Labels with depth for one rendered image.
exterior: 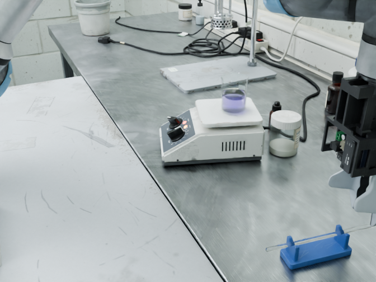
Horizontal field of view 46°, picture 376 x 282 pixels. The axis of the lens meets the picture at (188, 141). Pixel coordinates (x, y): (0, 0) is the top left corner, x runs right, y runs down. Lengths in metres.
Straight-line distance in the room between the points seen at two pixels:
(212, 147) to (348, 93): 0.36
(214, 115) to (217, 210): 0.21
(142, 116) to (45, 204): 0.38
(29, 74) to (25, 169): 2.42
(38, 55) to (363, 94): 2.88
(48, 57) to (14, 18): 2.51
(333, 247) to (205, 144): 0.31
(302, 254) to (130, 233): 0.26
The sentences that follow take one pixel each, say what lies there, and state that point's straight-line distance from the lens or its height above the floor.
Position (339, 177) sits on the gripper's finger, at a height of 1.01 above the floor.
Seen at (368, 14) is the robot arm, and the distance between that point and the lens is 0.54.
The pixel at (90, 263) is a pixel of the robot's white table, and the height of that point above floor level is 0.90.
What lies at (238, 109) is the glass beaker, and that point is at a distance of 0.86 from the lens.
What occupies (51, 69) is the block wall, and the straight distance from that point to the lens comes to 3.31.
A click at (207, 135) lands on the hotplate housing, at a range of 0.83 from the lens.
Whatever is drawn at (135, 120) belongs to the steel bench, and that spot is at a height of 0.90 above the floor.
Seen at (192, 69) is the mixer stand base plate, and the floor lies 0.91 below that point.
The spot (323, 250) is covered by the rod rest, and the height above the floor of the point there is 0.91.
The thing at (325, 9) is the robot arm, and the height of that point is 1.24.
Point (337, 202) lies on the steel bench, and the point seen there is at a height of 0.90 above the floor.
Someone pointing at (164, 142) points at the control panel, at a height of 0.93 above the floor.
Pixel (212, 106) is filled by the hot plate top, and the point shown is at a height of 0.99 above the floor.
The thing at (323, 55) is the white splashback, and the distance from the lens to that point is 1.35.
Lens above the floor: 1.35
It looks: 28 degrees down
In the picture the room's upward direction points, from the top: 1 degrees counter-clockwise
